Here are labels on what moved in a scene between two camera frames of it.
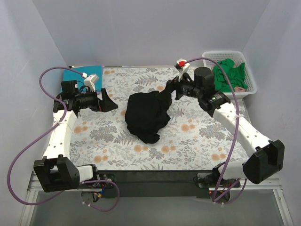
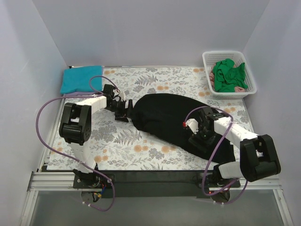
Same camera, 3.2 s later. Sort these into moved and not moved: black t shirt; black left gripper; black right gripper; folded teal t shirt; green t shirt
Moved: black t shirt; black left gripper; black right gripper
Not moved: green t shirt; folded teal t shirt
